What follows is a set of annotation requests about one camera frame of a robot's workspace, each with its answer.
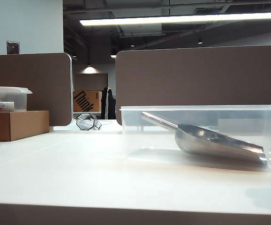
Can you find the brown desk divider wide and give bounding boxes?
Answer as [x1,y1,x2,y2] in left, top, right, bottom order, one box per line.
[115,44,271,126]

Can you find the long ceiling tube light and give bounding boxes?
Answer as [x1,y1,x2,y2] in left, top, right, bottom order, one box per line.
[79,11,271,26]

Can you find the octagonal drinking glass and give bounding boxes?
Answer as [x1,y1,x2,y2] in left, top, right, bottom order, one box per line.
[76,112,103,131]

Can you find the small white labelled bottle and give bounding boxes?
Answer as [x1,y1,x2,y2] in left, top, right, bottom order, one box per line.
[0,101,15,111]

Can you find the hanging pendant lamp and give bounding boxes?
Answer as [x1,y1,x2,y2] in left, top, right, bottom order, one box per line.
[81,44,98,74]

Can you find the metal ice scoop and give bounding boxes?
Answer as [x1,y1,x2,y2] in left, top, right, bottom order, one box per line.
[141,111,268,165]

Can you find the rectangular transparent plastic box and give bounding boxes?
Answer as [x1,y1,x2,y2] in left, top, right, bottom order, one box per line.
[119,104,271,170]

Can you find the brown cardboard box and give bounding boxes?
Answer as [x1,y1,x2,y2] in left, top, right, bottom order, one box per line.
[0,110,50,142]

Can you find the brown desk divider narrow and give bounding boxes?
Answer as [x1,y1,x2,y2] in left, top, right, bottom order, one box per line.
[0,52,74,127]

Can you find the cardboard box with Think print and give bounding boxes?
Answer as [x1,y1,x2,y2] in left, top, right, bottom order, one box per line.
[73,90,103,112]

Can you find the metal wall switch plate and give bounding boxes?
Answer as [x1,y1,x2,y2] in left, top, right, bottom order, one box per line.
[6,40,21,55]

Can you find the black jacket with white stripes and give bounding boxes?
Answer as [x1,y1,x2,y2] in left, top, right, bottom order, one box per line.
[100,86,117,120]

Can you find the round clear plastic container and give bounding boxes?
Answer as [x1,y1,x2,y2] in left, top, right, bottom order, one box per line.
[0,86,33,112]

